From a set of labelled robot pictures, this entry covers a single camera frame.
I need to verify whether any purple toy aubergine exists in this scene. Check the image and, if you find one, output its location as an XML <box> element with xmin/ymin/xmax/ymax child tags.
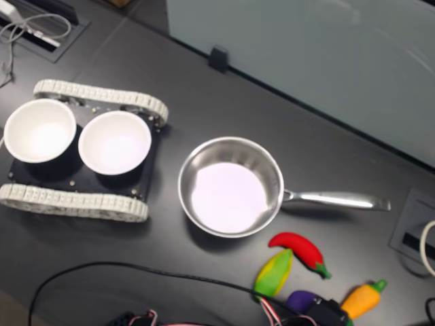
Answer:
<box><xmin>287</xmin><ymin>290</ymin><xmax>322</xmax><ymax>313</ymax></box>

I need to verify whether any orange toy carrot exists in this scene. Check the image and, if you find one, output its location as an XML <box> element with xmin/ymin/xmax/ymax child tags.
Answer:
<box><xmin>339</xmin><ymin>278</ymin><xmax>388</xmax><ymax>320</ymax></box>

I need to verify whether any yellow green toy corn cob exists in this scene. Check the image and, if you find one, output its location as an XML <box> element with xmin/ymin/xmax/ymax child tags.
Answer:
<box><xmin>254</xmin><ymin>248</ymin><xmax>294</xmax><ymax>298</ymax></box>

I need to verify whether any red toy chilli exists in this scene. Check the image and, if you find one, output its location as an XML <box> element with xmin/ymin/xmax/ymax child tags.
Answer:
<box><xmin>268</xmin><ymin>232</ymin><xmax>332</xmax><ymax>280</ymax></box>

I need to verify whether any frosted glass partition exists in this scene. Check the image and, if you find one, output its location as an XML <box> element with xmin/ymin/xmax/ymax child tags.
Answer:
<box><xmin>165</xmin><ymin>0</ymin><xmax>435</xmax><ymax>167</ymax></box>

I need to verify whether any white bowl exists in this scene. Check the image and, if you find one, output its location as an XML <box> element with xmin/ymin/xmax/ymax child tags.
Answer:
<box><xmin>77</xmin><ymin>111</ymin><xmax>153</xmax><ymax>176</ymax></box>
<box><xmin>3</xmin><ymin>98</ymin><xmax>77</xmax><ymax>164</ymax></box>

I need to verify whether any black partition clip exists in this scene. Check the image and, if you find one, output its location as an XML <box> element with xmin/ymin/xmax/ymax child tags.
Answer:
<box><xmin>207</xmin><ymin>46</ymin><xmax>229</xmax><ymax>74</ymax></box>

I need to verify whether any black vehicle with white tracks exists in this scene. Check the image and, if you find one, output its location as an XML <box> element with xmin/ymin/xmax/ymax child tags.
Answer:
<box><xmin>0</xmin><ymin>79</ymin><xmax>170</xmax><ymax>223</ymax></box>

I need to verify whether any white power adapter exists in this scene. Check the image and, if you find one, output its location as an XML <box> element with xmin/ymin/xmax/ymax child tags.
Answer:
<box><xmin>0</xmin><ymin>0</ymin><xmax>21</xmax><ymax>22</ymax></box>

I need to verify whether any thick white cable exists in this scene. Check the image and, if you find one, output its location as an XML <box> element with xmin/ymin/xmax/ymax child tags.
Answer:
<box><xmin>419</xmin><ymin>219</ymin><xmax>435</xmax><ymax>276</ymax></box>

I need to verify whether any dark grey cable box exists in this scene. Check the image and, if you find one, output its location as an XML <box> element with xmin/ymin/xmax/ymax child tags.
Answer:
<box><xmin>389</xmin><ymin>188</ymin><xmax>435</xmax><ymax>264</ymax></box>

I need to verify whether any steel pan with long handle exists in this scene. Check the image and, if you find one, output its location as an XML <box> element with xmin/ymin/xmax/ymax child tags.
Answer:
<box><xmin>177</xmin><ymin>136</ymin><xmax>392</xmax><ymax>238</ymax></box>

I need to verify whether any dark grey cable tray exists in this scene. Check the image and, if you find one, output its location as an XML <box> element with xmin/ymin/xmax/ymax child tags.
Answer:
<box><xmin>0</xmin><ymin>0</ymin><xmax>92</xmax><ymax>64</ymax></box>

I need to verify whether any grey cable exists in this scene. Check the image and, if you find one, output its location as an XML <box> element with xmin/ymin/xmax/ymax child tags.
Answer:
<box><xmin>0</xmin><ymin>13</ymin><xmax>73</xmax><ymax>88</ymax></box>

